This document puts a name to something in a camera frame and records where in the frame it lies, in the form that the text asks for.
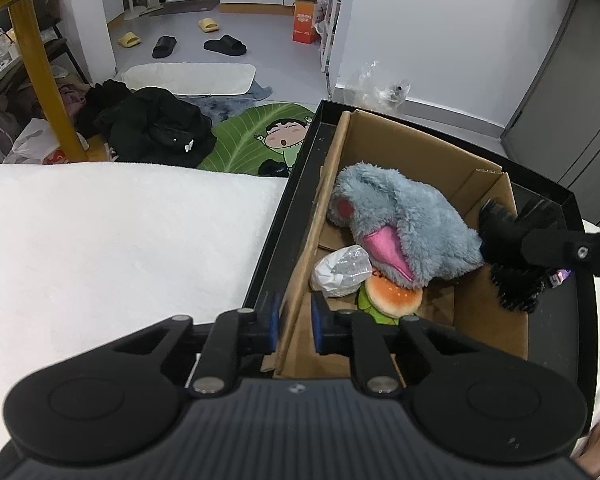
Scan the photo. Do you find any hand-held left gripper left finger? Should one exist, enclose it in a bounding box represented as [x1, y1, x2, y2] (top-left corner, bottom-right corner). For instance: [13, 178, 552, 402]
[97, 292, 283, 398]

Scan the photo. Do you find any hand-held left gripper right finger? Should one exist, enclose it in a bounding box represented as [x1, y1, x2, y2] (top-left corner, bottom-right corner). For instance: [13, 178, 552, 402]
[310, 291, 481, 396]

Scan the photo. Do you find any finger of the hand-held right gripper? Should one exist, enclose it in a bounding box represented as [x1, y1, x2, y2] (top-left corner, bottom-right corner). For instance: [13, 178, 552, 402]
[480, 199, 600, 281]

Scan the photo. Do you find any white packet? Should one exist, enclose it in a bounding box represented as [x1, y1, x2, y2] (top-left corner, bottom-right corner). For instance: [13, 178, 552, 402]
[310, 245, 374, 298]

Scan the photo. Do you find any black hair brush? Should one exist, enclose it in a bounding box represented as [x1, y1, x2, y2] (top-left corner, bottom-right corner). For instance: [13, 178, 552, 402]
[480, 199, 553, 313]

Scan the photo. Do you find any burger plush toy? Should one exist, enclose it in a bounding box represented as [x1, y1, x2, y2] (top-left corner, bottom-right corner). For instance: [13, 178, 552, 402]
[356, 276, 424, 327]

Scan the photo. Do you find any black tray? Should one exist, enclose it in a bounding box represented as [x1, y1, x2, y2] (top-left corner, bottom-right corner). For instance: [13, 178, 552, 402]
[242, 100, 600, 436]

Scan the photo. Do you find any grey plush toy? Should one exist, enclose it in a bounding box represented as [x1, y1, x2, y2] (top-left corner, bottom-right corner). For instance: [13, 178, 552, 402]
[327, 161, 486, 289]

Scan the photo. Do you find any brown cardboard box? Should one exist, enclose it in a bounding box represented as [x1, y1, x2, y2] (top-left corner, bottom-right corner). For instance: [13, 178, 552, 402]
[272, 110, 531, 381]

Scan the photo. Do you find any grey door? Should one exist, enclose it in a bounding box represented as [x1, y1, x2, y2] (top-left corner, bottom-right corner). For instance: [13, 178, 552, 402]
[500, 0, 600, 231]

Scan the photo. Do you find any small black cloth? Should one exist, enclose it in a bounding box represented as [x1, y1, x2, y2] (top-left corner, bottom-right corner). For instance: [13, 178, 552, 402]
[258, 159, 291, 177]

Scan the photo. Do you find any green leaf cartoon rug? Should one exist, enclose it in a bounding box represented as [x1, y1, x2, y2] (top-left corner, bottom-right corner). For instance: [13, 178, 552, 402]
[197, 102, 321, 177]

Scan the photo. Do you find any black clothes pile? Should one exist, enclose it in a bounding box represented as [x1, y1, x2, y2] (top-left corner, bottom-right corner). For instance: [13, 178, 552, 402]
[77, 80, 217, 168]

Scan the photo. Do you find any blue-grey fluffy rug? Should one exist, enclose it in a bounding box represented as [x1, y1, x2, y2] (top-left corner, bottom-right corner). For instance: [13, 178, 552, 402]
[177, 80, 273, 126]

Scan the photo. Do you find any clear plastic bag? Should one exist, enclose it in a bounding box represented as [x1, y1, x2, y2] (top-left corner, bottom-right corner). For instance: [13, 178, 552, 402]
[347, 60, 412, 106]

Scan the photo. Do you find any white floor mat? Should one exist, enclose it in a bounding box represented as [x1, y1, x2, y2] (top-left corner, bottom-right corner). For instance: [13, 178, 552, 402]
[121, 62, 257, 97]

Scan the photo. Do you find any black slipper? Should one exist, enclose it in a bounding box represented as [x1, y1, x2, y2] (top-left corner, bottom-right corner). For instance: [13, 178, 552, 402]
[152, 35, 178, 59]
[203, 35, 247, 56]

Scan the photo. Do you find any orange cardboard box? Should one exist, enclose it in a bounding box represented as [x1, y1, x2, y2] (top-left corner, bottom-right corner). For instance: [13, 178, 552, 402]
[292, 0, 321, 44]

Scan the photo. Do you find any white plastic bag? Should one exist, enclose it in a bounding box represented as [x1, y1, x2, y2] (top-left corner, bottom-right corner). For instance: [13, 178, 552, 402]
[2, 117, 61, 165]

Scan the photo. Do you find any white shelf rack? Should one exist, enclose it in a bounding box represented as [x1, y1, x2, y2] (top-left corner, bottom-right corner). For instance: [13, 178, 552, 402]
[317, 0, 351, 73]

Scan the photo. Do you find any round yellow table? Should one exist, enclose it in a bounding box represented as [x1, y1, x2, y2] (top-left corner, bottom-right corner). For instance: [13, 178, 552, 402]
[0, 0, 93, 163]

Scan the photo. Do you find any white power strip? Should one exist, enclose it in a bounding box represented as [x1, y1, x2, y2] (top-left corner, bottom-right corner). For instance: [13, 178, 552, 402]
[0, 27, 21, 83]

